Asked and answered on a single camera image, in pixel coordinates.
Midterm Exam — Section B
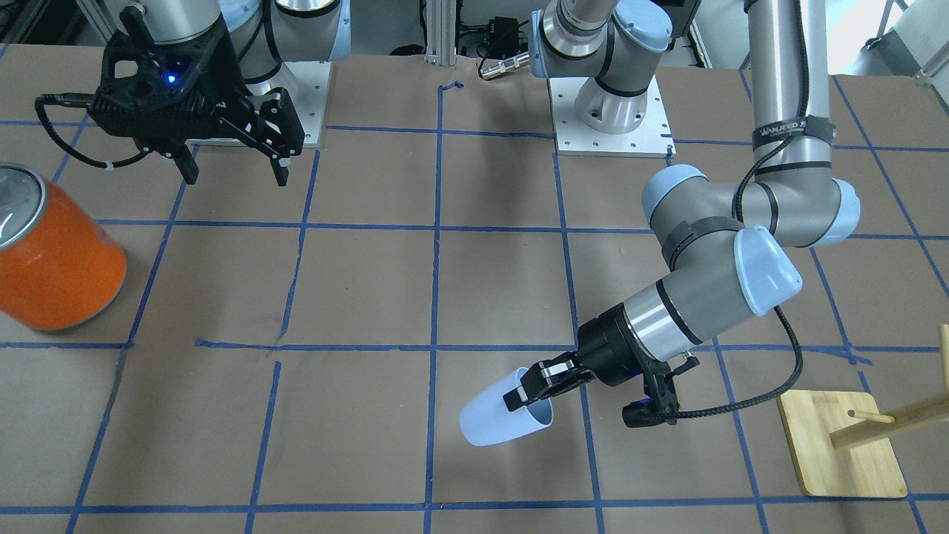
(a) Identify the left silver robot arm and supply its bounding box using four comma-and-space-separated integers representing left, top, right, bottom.
492, 1, 861, 428

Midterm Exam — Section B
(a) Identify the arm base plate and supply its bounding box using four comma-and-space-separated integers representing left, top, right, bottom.
246, 62, 332, 148
549, 77, 677, 158

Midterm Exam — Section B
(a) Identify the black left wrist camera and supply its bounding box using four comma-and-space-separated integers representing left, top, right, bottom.
621, 355, 701, 429

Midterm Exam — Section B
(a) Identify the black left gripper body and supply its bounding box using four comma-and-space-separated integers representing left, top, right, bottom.
577, 303, 643, 386

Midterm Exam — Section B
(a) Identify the aluminium frame post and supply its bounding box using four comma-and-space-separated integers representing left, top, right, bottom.
423, 0, 460, 70

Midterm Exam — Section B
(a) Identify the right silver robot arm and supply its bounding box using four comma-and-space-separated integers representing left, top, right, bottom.
87, 1, 351, 186

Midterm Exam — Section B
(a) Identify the orange canister with grey lid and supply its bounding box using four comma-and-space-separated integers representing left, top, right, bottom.
1, 162, 128, 331

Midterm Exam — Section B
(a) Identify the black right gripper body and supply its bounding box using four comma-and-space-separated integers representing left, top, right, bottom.
89, 15, 304, 159

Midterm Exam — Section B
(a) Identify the light blue plastic cup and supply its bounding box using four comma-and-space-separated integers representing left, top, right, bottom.
460, 367, 555, 446

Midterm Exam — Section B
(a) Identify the wooden mug tree stand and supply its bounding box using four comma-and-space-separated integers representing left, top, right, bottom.
777, 324, 948, 499

